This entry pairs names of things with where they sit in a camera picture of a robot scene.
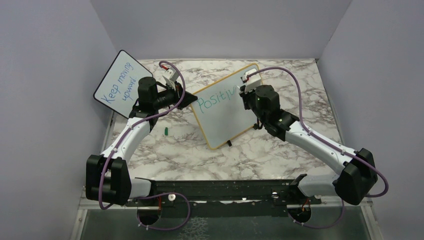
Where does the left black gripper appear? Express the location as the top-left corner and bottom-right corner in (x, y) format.
(153, 80), (198, 110)

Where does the yellow-framed whiteboard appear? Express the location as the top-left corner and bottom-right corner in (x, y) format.
(190, 63), (259, 150)

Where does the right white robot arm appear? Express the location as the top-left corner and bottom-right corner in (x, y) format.
(239, 85), (378, 205)

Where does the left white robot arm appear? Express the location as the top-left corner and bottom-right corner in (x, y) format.
(85, 77), (197, 210)

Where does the black-framed whiteboard with writing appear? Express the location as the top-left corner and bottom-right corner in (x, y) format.
(93, 50), (153, 118)

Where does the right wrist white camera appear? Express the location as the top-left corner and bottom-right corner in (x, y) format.
(240, 68), (262, 94)

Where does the wrist white camera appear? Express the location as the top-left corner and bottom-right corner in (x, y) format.
(240, 68), (262, 94)
(162, 68), (179, 90)

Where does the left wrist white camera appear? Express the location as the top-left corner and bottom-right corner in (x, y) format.
(162, 68), (179, 90)

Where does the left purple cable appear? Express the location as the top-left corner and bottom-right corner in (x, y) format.
(99, 61), (192, 232)

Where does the purple cable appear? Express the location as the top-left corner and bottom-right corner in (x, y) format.
(245, 66), (390, 230)
(99, 61), (192, 232)

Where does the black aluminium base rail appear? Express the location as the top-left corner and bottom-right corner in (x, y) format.
(78, 178), (370, 220)

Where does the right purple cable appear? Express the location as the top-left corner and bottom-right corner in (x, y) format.
(245, 66), (390, 230)

